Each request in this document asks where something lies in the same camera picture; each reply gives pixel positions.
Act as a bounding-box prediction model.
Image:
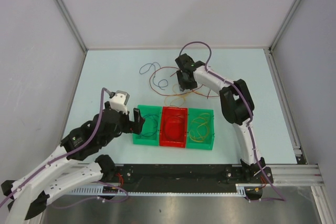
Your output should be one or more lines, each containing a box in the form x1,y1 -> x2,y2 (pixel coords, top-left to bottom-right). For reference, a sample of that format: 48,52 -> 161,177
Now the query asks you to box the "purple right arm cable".
179,41 -> 287,202

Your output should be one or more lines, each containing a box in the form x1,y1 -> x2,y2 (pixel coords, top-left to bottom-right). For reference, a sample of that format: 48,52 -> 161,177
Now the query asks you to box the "left green plastic bin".
132,105 -> 163,146

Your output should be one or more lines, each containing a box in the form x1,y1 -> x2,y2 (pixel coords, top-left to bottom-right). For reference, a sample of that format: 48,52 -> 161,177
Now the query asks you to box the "red plastic bin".
159,106 -> 188,148

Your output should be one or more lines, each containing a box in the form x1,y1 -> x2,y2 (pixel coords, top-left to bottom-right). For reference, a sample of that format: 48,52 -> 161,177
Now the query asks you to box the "dark red cable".
149,65 -> 213,99

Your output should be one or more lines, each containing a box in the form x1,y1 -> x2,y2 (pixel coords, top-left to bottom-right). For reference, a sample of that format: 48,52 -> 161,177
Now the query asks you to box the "brown cable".
164,107 -> 187,143

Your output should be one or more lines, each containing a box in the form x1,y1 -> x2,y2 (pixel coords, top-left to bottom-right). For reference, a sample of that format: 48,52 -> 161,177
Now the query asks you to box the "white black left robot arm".
1,102 -> 145,223

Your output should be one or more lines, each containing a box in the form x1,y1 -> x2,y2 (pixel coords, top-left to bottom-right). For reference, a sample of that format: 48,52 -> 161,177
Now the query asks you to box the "right green plastic bin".
186,108 -> 215,151

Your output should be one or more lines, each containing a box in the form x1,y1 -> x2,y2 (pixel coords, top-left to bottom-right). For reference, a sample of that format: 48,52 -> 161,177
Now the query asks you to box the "yellow cable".
189,112 -> 213,143
164,83 -> 211,108

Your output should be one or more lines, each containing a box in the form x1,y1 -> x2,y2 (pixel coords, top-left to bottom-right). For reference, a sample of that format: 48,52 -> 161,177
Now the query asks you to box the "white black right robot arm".
175,54 -> 273,184

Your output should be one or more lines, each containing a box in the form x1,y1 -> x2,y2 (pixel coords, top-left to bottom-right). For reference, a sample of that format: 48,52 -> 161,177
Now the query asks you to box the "slotted cable duct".
65,183 -> 266,197

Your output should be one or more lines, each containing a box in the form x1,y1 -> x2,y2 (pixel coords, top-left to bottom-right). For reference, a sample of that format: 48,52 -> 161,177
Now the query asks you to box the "green plastic bin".
186,108 -> 215,151
132,105 -> 163,146

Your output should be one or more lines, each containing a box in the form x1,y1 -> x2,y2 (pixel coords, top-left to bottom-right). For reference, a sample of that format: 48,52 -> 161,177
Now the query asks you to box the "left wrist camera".
109,90 -> 130,114

